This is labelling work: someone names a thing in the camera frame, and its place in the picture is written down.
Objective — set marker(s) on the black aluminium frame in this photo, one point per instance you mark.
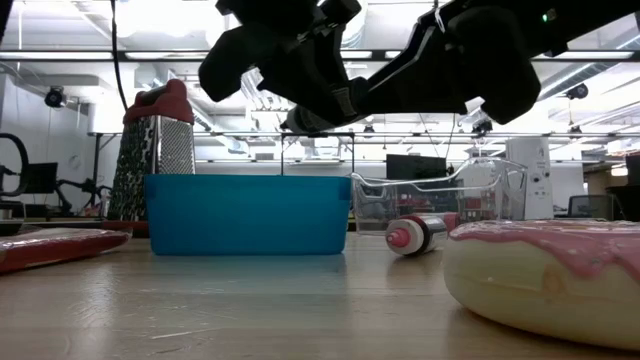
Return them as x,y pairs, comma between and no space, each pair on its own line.
165,55

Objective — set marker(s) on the red food colouring bottle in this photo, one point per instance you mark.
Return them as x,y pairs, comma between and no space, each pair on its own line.
452,220

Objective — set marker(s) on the black monitor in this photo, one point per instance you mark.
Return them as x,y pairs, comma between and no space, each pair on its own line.
40,177
416,167

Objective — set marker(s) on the pink food colouring bottle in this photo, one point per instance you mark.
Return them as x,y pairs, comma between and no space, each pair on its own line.
415,235

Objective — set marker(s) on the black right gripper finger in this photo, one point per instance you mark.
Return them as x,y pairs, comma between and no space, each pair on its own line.
500,65

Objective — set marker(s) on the blue plastic bin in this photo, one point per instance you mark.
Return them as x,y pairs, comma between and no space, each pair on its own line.
245,215

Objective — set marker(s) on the pink frosted donut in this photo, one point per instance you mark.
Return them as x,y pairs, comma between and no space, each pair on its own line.
540,285

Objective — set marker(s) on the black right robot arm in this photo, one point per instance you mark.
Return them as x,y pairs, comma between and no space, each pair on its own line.
600,20

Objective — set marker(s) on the red popcorn packet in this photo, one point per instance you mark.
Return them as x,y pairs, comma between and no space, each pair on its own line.
55,247

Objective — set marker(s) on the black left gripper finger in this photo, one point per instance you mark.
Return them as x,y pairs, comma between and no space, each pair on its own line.
230,65

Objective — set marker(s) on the clear plastic tray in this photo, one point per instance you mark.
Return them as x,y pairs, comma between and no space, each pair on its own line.
490,190

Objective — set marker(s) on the black ceiling spotlight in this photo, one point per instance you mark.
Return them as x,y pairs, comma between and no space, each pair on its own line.
482,128
577,91
54,97

